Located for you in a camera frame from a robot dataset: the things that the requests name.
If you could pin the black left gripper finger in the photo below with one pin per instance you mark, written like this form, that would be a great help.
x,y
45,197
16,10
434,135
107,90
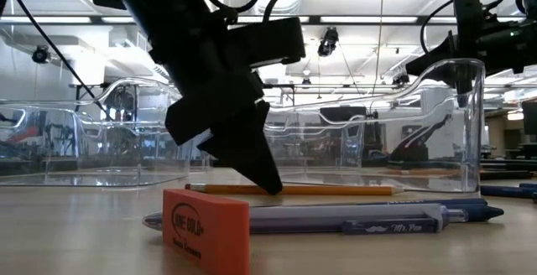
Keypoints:
x,y
197,120
247,153

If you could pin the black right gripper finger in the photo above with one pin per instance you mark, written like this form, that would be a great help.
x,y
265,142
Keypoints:
x,y
436,61
462,88

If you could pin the yellow orange wooden pencil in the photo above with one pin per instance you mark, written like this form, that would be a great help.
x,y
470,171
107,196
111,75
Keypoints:
x,y
335,190

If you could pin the dark blue pen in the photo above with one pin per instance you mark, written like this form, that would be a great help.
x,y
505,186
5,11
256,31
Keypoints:
x,y
529,185
482,213
507,191

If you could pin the clear plastic bin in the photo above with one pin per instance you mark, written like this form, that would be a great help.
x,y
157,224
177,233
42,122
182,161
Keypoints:
x,y
126,141
105,157
327,149
377,174

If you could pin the black arch-shaped stand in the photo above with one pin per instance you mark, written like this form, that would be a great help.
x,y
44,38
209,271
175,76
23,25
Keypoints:
x,y
419,145

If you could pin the black monitor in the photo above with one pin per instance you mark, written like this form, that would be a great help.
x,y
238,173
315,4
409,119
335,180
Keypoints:
x,y
530,117

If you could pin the orange eraser with oval print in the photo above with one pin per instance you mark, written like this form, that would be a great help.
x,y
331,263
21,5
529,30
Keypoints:
x,y
205,233

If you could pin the translucent grey Mr. Pen pen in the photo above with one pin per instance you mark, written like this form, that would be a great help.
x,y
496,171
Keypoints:
x,y
314,218

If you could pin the black ceiling spotlight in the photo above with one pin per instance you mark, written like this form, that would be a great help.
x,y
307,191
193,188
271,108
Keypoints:
x,y
40,54
328,42

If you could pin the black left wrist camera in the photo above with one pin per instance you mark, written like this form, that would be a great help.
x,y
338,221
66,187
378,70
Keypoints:
x,y
272,40

